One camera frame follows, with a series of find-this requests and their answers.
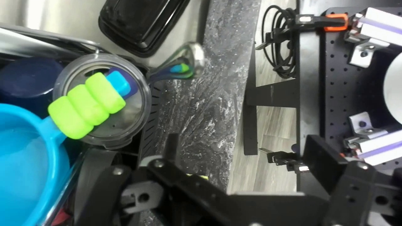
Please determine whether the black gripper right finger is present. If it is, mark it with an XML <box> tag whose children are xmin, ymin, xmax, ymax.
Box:
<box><xmin>302</xmin><ymin>134</ymin><xmax>402</xmax><ymax>226</ymax></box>

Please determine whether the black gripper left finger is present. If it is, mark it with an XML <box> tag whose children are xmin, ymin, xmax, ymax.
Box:
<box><xmin>74</xmin><ymin>148</ymin><xmax>131</xmax><ymax>226</ymax></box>

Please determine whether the knife with green blue handle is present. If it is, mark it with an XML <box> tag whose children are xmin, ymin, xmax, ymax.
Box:
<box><xmin>48</xmin><ymin>70</ymin><xmax>132</xmax><ymax>139</ymax></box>

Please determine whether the blue plastic cup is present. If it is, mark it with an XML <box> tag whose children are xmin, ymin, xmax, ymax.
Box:
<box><xmin>0</xmin><ymin>104</ymin><xmax>71</xmax><ymax>226</ymax></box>

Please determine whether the black perforated mounting board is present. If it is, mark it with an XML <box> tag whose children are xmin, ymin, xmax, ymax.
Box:
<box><xmin>295</xmin><ymin>0</ymin><xmax>402</xmax><ymax>168</ymax></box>

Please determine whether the dark blue bowl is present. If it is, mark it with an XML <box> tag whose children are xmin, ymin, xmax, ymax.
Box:
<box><xmin>0</xmin><ymin>57</ymin><xmax>63</xmax><ymax>117</ymax></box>

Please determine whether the black plastic tray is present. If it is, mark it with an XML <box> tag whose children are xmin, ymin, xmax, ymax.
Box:
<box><xmin>98</xmin><ymin>0</ymin><xmax>190</xmax><ymax>57</ymax></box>

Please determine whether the black cable bundle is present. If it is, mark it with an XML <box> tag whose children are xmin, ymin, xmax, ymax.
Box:
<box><xmin>255</xmin><ymin>3</ymin><xmax>299</xmax><ymax>80</ymax></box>

